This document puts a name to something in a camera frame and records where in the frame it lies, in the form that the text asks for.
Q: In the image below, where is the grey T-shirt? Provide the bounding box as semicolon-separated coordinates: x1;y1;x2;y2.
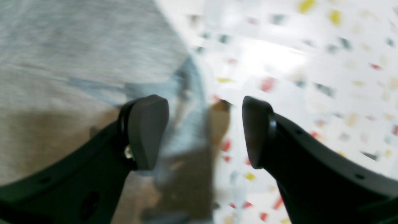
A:
0;0;214;224

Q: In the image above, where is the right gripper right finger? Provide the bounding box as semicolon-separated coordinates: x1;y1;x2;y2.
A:
242;96;398;224

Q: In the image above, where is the terrazzo pattern table cover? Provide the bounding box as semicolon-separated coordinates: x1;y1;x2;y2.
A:
156;0;397;224

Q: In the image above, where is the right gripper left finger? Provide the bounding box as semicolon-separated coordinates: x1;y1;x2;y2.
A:
0;95;169;224

